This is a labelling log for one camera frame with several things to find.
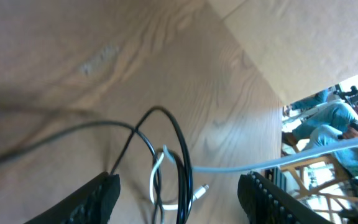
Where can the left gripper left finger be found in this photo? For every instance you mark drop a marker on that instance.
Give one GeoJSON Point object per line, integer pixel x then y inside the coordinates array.
{"type": "Point", "coordinates": [90, 204]}

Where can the cardboard panel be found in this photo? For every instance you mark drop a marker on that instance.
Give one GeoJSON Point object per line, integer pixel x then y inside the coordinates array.
{"type": "Point", "coordinates": [299, 46]}

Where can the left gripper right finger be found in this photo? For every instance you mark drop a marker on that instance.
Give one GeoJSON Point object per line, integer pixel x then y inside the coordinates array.
{"type": "Point", "coordinates": [264, 202]}

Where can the seated person in jeans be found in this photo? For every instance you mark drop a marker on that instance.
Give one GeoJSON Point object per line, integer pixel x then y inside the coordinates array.
{"type": "Point", "coordinates": [329, 126]}

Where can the wooden chair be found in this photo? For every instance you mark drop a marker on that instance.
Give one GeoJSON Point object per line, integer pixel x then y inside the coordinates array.
{"type": "Point", "coordinates": [325, 187]}

